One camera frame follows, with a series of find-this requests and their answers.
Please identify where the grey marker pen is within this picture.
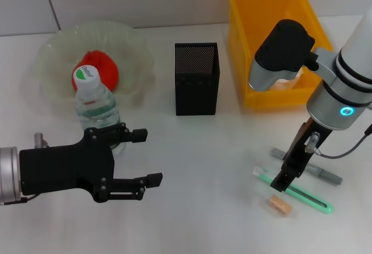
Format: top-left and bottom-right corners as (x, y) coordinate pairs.
(270, 147), (343, 185)

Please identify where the clear green-label water bottle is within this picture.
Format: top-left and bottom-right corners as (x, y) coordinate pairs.
(71, 65), (126, 153)

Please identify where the red-orange toy orange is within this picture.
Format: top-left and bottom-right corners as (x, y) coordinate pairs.
(71, 49), (119, 94)

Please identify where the mint green utility knife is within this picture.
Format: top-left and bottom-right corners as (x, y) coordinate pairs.
(252, 165), (335, 216)

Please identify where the left gripper cable with connector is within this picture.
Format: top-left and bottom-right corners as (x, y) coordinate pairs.
(20, 133), (49, 204)

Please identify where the pale green glass fruit plate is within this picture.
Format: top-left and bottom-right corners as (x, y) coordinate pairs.
(30, 20), (158, 112)

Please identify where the small beige eraser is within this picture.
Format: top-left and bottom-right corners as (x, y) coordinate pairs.
(267, 195), (294, 217)

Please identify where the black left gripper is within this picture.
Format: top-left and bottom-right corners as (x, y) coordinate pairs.
(19, 122), (163, 203)

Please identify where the black mesh pen holder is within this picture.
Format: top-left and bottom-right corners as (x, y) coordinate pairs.
(174, 42), (220, 117)

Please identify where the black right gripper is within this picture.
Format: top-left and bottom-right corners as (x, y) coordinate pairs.
(270, 117), (334, 194)

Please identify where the white paper ball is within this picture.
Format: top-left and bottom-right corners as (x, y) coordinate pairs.
(271, 67), (305, 91)

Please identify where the yellow plastic bin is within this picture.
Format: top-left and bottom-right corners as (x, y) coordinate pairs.
(226, 0), (334, 109)

